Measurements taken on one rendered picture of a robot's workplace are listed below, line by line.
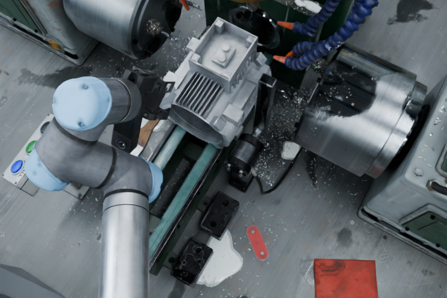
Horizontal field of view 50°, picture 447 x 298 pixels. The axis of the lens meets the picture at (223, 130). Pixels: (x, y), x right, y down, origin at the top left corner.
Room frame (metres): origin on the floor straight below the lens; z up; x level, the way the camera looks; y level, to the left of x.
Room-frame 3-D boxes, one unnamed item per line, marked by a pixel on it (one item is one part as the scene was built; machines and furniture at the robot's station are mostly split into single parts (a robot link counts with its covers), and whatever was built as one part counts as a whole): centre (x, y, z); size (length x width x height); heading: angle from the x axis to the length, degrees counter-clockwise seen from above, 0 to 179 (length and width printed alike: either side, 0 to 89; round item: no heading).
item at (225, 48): (0.51, -0.01, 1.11); 0.12 x 0.11 x 0.07; 146
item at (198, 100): (0.48, 0.01, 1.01); 0.20 x 0.19 x 0.19; 146
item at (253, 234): (0.15, -0.07, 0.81); 0.09 x 0.03 x 0.02; 20
